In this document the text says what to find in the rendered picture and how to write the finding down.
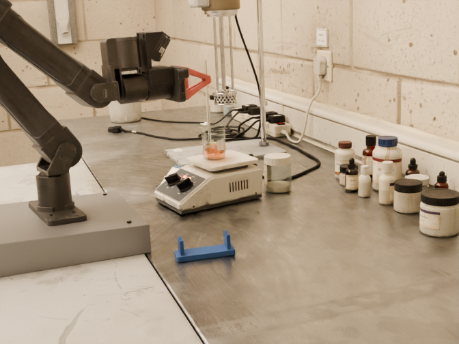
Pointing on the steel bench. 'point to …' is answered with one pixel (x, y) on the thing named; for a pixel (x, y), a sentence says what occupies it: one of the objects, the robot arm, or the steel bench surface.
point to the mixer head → (216, 7)
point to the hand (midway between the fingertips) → (206, 79)
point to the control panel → (177, 187)
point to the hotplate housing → (217, 188)
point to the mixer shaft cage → (220, 97)
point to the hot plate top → (232, 158)
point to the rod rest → (182, 255)
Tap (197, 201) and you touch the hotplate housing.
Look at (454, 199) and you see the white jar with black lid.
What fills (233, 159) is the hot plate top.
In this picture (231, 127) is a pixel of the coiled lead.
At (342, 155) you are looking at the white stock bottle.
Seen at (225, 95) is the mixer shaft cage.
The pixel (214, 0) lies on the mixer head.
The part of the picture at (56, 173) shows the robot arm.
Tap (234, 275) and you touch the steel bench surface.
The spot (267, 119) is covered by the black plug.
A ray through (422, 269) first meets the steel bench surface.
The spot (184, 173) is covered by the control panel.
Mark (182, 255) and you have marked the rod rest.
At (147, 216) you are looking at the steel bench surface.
